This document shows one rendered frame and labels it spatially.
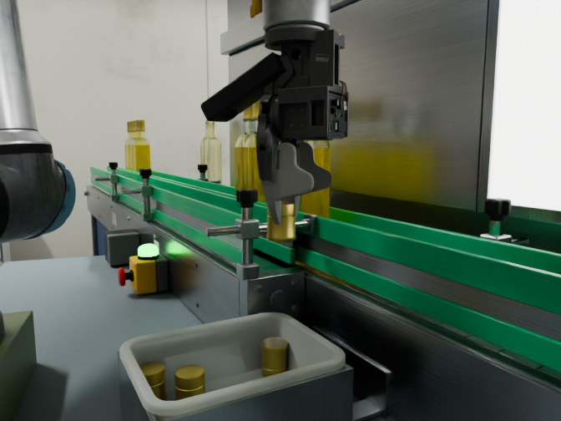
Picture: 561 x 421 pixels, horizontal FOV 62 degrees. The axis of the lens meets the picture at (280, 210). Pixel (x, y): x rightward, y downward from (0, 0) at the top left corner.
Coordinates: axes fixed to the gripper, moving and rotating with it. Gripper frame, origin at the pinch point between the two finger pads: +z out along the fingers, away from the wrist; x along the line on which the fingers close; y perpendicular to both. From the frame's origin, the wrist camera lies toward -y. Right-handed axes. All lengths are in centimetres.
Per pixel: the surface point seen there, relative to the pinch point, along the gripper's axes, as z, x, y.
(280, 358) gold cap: 19.5, 1.3, -0.7
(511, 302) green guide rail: 6.5, -4.1, 25.2
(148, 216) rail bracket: 10, 40, -56
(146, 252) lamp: 15, 26, -44
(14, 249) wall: 70, 172, -305
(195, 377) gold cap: 17.9, -9.8, -5.9
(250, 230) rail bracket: 3.8, 5.0, -7.1
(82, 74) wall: -58, 210, -265
